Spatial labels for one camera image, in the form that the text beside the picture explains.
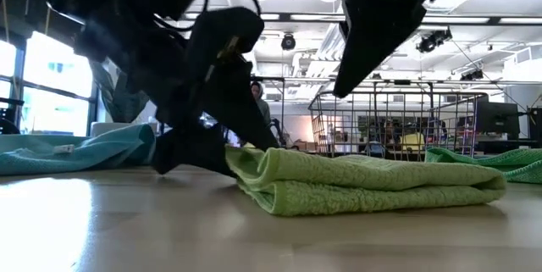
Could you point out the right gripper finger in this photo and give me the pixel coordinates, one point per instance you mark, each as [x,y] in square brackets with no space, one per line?
[372,30]

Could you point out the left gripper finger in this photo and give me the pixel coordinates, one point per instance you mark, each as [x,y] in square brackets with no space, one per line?
[190,153]
[228,102]

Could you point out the teal microfiber towel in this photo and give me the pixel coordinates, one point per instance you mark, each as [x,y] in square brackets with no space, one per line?
[84,153]

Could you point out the light green microfiber towel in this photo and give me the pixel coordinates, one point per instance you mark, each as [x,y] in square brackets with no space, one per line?
[360,179]

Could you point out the bright green microfiber towel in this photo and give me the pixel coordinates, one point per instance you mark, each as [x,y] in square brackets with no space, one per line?
[521,166]

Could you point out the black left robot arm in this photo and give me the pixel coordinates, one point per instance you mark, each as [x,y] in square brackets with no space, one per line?
[127,30]

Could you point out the person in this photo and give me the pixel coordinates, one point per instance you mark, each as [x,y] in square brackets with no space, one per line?
[261,107]

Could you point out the black track light cluster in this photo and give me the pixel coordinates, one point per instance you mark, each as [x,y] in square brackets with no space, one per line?
[472,75]
[432,41]

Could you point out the overhead light bar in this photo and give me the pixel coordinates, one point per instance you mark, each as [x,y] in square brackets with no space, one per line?
[457,20]

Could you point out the black computer monitor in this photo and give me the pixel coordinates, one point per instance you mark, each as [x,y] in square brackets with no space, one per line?
[537,128]
[497,119]

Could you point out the large window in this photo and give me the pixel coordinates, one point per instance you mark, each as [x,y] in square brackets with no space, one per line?
[51,85]

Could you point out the black metal gantry frame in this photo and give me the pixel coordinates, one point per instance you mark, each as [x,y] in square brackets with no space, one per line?
[275,79]

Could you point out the black ceiling camera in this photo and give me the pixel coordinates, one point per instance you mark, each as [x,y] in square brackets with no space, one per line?
[288,42]

